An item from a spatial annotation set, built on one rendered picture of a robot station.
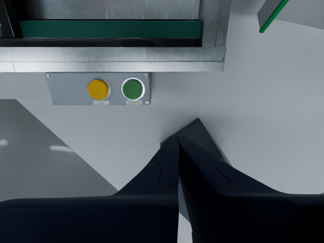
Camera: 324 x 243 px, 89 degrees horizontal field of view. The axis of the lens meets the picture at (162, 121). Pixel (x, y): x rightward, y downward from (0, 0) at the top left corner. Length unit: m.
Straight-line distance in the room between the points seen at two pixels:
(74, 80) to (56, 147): 1.42
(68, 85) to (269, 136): 0.56
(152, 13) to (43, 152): 1.65
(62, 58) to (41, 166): 1.64
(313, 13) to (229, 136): 0.33
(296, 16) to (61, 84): 0.44
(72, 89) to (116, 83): 0.09
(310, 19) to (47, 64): 0.47
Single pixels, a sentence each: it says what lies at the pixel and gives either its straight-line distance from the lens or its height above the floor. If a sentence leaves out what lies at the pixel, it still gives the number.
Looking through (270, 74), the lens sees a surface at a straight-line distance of 0.53.
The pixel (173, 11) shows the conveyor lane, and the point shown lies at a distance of 0.40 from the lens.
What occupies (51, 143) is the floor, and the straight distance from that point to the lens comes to 1.78.
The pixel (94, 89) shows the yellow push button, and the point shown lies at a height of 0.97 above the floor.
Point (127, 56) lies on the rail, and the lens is 0.35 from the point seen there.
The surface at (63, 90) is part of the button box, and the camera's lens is 0.40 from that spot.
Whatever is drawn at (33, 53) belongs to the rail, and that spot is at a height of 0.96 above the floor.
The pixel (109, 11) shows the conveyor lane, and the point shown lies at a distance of 0.41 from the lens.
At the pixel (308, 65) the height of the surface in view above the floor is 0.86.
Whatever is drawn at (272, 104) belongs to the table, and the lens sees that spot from 0.56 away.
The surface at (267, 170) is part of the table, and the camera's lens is 0.68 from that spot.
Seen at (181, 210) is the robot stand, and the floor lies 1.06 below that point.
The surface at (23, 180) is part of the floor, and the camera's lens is 2.18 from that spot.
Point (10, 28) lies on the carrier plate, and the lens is 0.43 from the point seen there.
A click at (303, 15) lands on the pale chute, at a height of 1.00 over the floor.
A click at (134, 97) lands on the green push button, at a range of 0.34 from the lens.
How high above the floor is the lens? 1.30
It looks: 68 degrees down
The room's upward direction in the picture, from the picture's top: 178 degrees clockwise
